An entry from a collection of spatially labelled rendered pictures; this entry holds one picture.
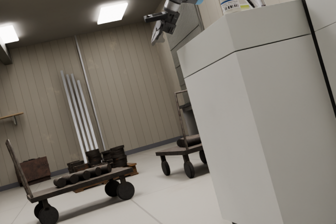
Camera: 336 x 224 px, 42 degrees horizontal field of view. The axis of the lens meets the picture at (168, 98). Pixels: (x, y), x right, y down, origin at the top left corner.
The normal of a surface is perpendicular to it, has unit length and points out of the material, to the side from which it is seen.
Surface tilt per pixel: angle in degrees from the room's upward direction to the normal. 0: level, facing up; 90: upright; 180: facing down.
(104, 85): 90
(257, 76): 90
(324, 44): 90
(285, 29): 90
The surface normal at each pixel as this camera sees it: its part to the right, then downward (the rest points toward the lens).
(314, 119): 0.28, -0.12
